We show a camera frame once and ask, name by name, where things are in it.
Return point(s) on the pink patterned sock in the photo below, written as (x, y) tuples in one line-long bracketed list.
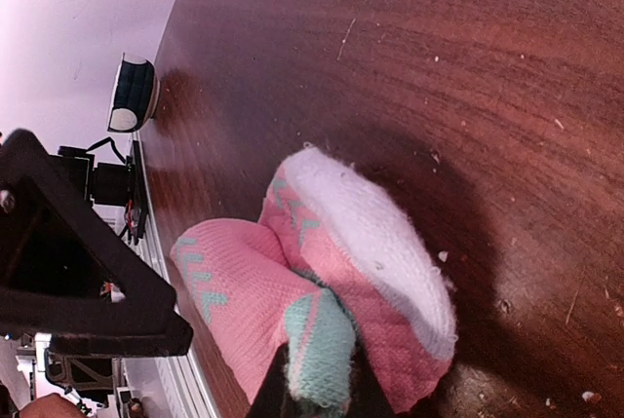
[(332, 266)]

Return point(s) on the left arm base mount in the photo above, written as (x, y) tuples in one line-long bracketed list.
[(114, 185)]

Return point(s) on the aluminium front rail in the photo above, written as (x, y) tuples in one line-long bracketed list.
[(168, 380)]

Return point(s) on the person in background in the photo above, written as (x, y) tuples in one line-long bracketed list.
[(50, 406)]

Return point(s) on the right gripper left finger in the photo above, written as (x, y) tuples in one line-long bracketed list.
[(273, 399)]

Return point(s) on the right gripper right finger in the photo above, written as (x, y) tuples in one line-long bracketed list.
[(367, 397)]

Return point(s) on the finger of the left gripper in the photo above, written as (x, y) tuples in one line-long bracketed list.
[(64, 271)]

